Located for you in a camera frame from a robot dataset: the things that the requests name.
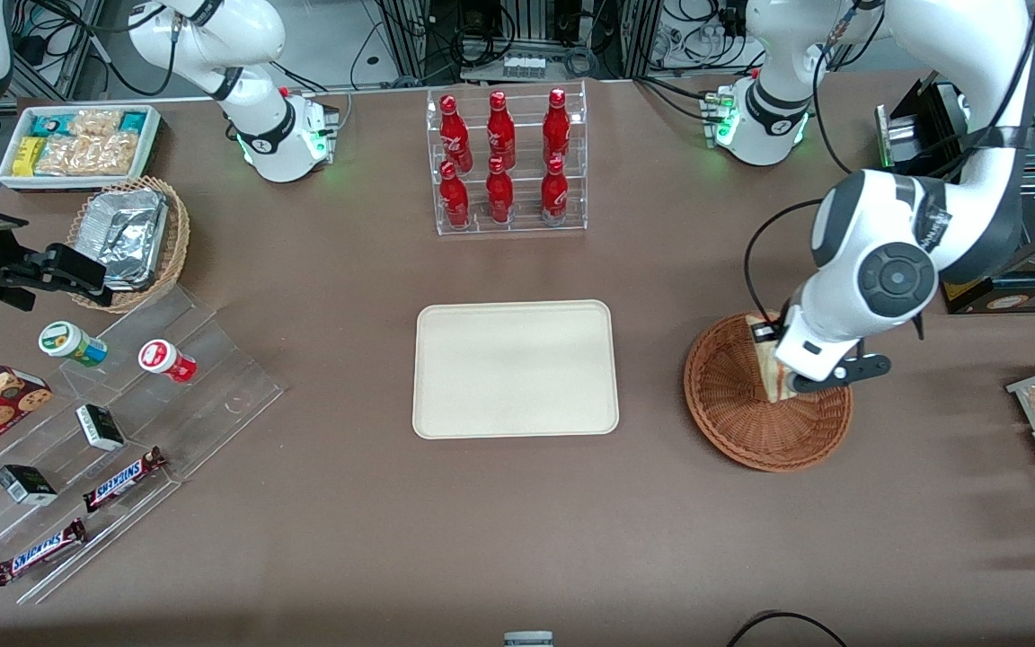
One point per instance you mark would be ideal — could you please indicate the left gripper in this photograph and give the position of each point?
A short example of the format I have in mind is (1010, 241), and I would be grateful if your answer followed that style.
(765, 332)

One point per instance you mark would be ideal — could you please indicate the triangle sandwich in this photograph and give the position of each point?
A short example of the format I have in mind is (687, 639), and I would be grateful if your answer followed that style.
(767, 373)

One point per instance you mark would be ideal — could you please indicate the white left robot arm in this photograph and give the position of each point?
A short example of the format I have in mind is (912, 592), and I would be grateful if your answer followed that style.
(976, 54)

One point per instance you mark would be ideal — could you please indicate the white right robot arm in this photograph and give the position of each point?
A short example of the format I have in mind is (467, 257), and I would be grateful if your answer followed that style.
(257, 108)

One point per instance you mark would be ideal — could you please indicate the small tan wicker basket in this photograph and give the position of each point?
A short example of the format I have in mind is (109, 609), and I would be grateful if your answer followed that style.
(178, 243)

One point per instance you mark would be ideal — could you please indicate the large brown wicker basket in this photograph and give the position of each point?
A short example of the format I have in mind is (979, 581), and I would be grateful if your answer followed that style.
(742, 431)

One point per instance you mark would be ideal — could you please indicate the cream plastic tray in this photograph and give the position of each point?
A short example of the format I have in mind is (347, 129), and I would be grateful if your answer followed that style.
(516, 370)

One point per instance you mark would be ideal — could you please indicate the aluminium foil container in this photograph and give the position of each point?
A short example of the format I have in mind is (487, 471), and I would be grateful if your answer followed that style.
(131, 235)

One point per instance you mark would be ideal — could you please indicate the green lidded cup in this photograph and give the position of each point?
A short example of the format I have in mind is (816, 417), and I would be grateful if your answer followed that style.
(68, 341)

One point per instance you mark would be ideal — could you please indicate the large clear cracker bag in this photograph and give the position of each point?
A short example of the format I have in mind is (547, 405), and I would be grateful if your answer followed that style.
(91, 155)

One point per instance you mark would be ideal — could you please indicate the red lidded cup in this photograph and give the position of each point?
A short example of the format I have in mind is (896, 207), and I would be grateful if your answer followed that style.
(163, 359)

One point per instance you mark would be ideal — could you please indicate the yellow snack packet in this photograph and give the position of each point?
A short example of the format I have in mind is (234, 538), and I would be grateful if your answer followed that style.
(28, 156)

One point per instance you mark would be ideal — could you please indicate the white plastic snack bin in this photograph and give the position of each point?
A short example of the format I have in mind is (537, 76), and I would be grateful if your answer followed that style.
(151, 144)

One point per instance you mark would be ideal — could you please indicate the teal snack packet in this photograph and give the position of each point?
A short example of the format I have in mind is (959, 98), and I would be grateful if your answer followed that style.
(52, 124)
(133, 121)

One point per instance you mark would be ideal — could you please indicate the small clear cracker bag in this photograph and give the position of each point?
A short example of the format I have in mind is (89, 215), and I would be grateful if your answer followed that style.
(95, 122)

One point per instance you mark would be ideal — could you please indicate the small black box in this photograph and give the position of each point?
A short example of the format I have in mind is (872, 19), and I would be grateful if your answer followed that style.
(101, 428)
(25, 485)

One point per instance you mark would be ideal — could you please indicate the clear acrylic stepped stand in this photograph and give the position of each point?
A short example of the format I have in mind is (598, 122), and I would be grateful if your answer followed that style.
(212, 386)

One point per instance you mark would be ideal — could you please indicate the Snickers chocolate bar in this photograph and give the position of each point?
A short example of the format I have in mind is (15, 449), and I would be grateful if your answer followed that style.
(122, 481)
(39, 552)

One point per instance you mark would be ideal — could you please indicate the black food warmer cabinet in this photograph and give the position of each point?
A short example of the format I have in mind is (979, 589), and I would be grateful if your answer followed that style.
(926, 112)

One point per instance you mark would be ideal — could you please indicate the red soda bottle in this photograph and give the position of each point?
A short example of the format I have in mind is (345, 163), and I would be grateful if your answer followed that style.
(455, 135)
(454, 199)
(554, 193)
(499, 196)
(500, 133)
(556, 130)

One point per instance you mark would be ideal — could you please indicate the clear acrylic bottle rack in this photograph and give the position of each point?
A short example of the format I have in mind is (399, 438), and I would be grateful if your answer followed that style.
(526, 157)

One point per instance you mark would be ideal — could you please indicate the grey power strip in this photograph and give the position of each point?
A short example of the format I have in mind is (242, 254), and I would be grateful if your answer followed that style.
(525, 67)

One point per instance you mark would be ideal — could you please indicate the small grey box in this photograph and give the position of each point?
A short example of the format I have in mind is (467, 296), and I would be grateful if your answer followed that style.
(528, 640)

